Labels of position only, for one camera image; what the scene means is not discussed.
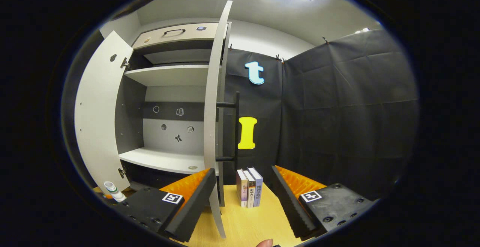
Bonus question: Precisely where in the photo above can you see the white purple book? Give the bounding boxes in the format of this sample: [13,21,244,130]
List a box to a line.
[236,169,249,208]

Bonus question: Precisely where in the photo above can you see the white cabinet door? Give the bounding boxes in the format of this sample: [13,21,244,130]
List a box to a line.
[204,0,240,239]
[74,30,134,195]

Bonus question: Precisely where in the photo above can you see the white green label bottle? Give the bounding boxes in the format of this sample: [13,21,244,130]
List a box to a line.
[104,181,127,202]

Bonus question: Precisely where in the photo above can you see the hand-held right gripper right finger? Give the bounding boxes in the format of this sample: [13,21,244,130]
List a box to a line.
[271,165,375,241]

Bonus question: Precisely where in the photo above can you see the grey white cabinet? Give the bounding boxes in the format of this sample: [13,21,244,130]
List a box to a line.
[114,22,233,207]

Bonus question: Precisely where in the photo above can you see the grey book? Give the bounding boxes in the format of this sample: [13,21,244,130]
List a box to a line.
[244,169,256,208]

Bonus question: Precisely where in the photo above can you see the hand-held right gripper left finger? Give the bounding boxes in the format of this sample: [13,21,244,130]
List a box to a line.
[112,167,217,243]

